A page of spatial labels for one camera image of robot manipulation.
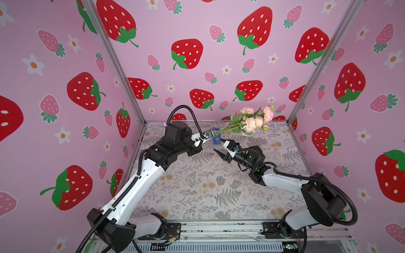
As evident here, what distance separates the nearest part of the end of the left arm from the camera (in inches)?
18.9

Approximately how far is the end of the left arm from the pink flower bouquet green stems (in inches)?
8.3

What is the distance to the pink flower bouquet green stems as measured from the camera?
Result: 0.67 metres
